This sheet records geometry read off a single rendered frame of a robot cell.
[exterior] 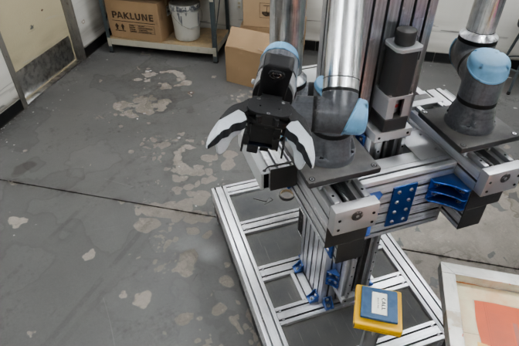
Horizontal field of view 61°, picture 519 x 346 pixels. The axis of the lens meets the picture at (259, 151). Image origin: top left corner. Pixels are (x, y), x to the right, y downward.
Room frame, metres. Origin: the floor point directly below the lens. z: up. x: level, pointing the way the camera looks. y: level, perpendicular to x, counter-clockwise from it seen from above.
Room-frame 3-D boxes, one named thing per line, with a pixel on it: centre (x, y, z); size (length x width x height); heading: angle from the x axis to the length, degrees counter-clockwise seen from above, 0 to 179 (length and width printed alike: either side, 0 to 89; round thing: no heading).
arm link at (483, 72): (1.18, -0.68, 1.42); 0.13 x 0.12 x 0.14; 174
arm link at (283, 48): (0.77, -0.04, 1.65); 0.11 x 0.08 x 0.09; 172
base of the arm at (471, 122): (1.17, -0.67, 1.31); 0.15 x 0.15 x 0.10
